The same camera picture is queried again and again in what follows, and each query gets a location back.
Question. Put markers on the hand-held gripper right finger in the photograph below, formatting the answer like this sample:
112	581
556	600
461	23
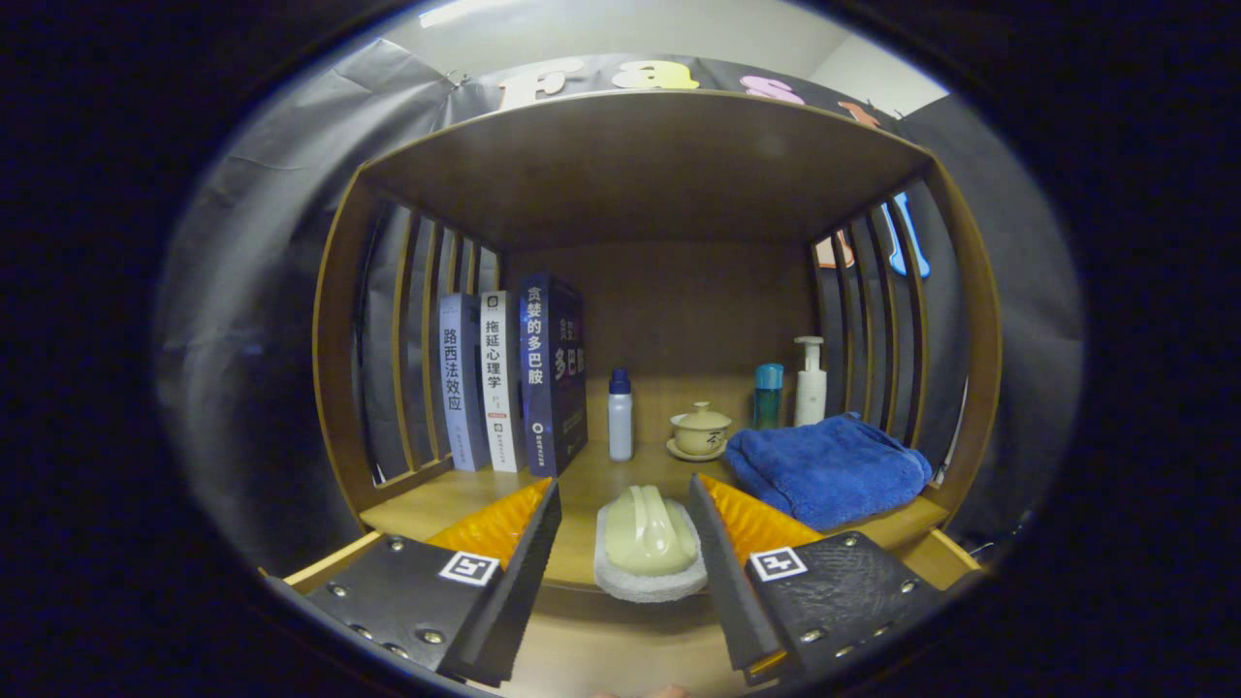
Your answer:
732	591

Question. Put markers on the dark blue book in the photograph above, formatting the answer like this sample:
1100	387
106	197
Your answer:
543	378

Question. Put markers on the white bottle blue cap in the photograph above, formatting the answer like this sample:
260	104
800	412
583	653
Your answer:
620	422

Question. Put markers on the wooden cabinet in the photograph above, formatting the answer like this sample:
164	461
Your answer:
659	174

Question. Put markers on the white book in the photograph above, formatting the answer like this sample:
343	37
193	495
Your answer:
499	388

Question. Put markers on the white pump bottle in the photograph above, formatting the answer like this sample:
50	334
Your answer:
811	393

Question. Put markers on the teal bottle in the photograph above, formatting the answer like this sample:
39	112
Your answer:
768	397

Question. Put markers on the light blue book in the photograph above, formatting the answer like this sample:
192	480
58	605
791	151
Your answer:
458	388

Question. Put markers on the blue towel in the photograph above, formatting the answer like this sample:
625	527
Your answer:
824	470

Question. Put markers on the wooden countertop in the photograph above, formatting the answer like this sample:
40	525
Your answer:
582	485

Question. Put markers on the beige lidded tea cup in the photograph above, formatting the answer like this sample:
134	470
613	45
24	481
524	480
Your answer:
698	434

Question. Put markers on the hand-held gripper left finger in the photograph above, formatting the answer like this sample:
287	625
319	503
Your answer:
519	591

